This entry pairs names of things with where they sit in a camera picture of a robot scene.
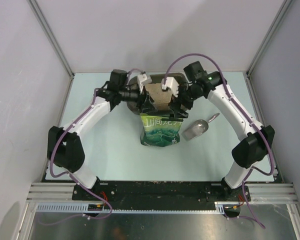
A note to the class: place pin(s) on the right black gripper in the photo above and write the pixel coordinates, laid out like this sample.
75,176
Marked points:
175,104

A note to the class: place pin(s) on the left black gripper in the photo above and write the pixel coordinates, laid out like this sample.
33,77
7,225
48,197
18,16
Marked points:
147,105

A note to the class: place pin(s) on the brown litter box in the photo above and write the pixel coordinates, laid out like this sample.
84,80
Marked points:
161,98

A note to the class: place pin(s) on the green litter bag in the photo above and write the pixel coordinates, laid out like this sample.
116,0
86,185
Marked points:
159,131

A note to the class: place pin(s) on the metal scoop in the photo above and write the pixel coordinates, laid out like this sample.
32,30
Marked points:
198,127

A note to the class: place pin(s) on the black bag clip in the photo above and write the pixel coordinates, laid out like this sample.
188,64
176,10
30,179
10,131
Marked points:
163,116

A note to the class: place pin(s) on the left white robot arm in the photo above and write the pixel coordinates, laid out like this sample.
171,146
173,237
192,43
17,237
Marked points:
65,150

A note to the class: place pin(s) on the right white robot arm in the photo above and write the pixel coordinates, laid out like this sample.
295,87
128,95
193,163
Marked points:
255,139

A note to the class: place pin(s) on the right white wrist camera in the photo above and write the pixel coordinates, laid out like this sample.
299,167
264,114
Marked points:
170,83

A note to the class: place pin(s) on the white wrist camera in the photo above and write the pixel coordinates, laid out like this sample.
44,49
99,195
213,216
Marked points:
170,83
142,80

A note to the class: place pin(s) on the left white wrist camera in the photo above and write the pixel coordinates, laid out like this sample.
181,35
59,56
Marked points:
142,80

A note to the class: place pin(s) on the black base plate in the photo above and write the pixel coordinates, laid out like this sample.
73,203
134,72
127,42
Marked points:
163,195

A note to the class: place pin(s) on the grey cable duct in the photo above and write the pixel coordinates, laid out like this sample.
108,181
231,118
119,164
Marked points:
91,208

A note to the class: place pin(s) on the aluminium frame rail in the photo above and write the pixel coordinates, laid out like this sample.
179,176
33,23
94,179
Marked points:
260,193

